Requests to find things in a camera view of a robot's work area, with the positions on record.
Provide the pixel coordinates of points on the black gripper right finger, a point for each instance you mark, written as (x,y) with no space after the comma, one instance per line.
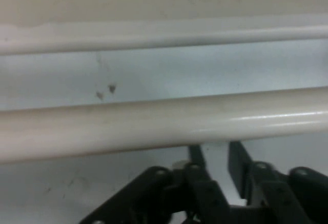
(276,195)

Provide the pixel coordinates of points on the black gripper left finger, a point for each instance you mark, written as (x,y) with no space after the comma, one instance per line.
(194,195)

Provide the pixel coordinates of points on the thick cream rack tube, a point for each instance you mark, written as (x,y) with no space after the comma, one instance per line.
(128,129)

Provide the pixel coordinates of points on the thin cream rack tube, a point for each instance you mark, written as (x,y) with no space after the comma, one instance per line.
(128,39)

